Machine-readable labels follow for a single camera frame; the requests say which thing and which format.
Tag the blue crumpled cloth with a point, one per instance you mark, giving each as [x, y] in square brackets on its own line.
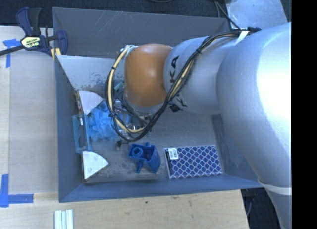
[102, 124]

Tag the blue plastic spray nozzle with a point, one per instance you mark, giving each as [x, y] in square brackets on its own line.
[148, 156]

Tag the white quarter-round piece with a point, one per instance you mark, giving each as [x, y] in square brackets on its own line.
[89, 100]
[92, 163]

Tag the clear blue plastic package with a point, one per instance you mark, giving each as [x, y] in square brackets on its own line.
[81, 134]

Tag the blue patterned flat box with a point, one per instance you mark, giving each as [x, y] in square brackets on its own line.
[198, 161]

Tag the grey metal bin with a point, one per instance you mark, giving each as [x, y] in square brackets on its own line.
[99, 32]

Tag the pale wood flat board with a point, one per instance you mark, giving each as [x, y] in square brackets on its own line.
[32, 124]

